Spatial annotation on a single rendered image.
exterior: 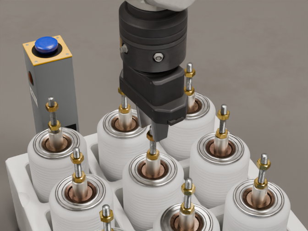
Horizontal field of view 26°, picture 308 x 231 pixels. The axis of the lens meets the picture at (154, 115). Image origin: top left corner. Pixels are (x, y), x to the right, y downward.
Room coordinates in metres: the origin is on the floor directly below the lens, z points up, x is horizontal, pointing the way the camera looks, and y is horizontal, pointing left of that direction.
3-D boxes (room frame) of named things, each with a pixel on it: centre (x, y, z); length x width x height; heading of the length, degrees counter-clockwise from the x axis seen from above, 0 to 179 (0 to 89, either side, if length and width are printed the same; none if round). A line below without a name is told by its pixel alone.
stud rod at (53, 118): (0.79, 0.16, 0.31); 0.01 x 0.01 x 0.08
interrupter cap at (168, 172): (0.73, 0.00, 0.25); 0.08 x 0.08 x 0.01
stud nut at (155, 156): (0.73, 0.00, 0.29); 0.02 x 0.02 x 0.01; 7
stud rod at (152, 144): (0.73, 0.00, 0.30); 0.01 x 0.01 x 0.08
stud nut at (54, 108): (0.79, 0.16, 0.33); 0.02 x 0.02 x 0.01; 6
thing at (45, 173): (0.79, 0.16, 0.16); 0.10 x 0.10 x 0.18
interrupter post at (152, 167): (0.73, 0.00, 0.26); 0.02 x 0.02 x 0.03
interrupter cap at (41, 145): (0.79, 0.16, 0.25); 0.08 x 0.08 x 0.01
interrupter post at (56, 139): (0.79, 0.16, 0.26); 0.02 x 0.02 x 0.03
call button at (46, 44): (0.97, 0.19, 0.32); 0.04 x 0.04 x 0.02
